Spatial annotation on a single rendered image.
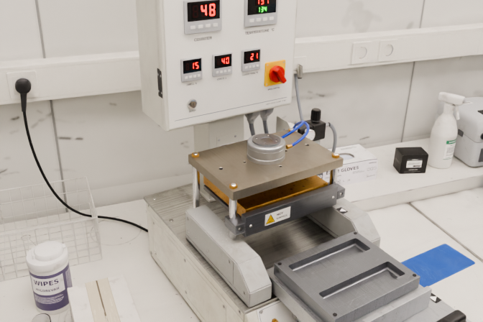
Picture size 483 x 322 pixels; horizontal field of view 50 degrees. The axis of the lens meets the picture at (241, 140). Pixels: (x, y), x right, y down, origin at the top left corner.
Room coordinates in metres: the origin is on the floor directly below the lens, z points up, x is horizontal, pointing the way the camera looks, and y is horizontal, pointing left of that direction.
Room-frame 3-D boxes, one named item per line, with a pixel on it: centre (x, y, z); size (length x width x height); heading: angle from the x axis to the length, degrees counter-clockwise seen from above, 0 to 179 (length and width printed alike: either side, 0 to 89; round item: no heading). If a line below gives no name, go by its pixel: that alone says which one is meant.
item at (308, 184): (0.97, -0.06, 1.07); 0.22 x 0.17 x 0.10; 123
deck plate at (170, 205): (1.00, -0.03, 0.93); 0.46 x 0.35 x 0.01; 33
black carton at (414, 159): (1.52, -0.55, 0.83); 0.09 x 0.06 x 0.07; 96
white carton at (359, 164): (1.47, -0.30, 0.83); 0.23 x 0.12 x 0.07; 112
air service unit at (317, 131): (1.20, -0.17, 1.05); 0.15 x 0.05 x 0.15; 123
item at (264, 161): (1.01, -0.05, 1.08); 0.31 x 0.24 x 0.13; 123
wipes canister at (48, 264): (0.92, 0.42, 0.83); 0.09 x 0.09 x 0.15
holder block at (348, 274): (0.75, -0.19, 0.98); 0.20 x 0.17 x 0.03; 123
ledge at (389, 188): (1.56, -0.54, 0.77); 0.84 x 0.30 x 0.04; 112
